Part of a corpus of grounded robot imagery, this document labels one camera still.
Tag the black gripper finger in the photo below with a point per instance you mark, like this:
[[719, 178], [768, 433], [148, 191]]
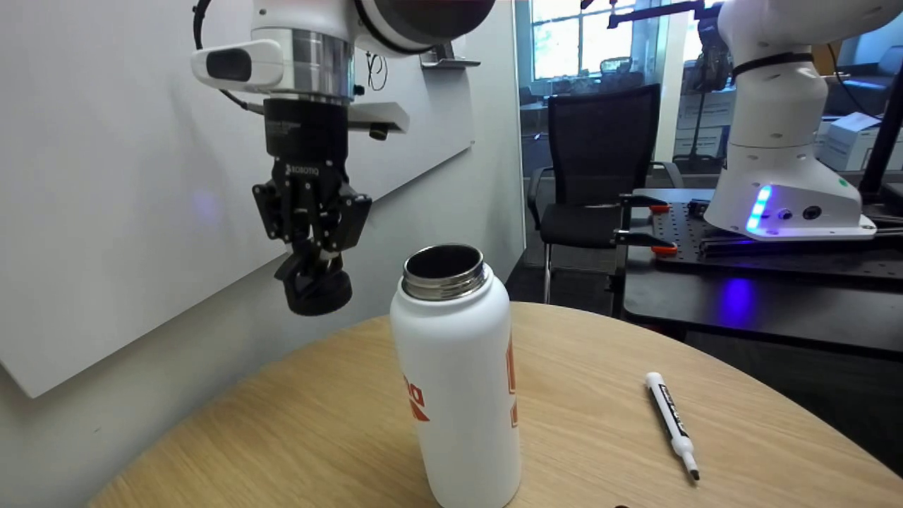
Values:
[[341, 217], [286, 215]]

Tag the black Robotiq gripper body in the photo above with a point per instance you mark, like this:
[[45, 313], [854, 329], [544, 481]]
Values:
[[306, 137]]

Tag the black bottle lid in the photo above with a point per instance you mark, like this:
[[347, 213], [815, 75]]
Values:
[[314, 295]]

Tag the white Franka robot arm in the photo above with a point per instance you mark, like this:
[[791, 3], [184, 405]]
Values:
[[780, 121]]

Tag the white bottle with red print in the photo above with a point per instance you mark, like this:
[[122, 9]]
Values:
[[457, 377]]

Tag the black office chair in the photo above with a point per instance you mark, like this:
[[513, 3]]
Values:
[[603, 143]]

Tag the black boom bar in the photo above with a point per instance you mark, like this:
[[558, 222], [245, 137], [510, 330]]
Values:
[[658, 11]]

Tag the white marker with black cap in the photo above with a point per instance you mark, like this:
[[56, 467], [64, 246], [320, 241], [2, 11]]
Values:
[[670, 414]]

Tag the black robot workbench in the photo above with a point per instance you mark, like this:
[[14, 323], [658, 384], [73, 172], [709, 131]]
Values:
[[801, 282]]

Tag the white cardboard box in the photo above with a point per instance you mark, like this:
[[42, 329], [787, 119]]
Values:
[[852, 137]]

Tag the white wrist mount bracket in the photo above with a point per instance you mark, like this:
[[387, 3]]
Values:
[[378, 114]]

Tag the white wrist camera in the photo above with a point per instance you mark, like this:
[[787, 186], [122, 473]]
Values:
[[231, 64]]

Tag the window with frame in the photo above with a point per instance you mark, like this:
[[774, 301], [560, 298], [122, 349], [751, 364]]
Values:
[[565, 37]]

